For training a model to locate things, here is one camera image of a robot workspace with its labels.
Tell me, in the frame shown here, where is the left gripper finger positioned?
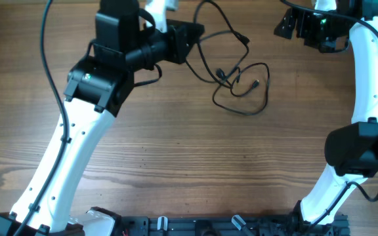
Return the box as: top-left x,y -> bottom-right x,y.
175,21 -> 205,36
185,32 -> 203,54

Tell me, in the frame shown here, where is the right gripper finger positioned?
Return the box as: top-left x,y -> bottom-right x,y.
283,7 -> 299,23
274,19 -> 296,39

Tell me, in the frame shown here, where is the medium black USB cable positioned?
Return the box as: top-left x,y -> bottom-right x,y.
184,0 -> 251,89

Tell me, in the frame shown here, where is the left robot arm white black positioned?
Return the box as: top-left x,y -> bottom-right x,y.
0,1 -> 204,235

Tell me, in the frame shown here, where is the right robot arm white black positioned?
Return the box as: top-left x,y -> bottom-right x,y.
274,1 -> 378,235

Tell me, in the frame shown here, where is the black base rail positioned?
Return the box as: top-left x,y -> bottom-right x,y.
114,214 -> 350,236

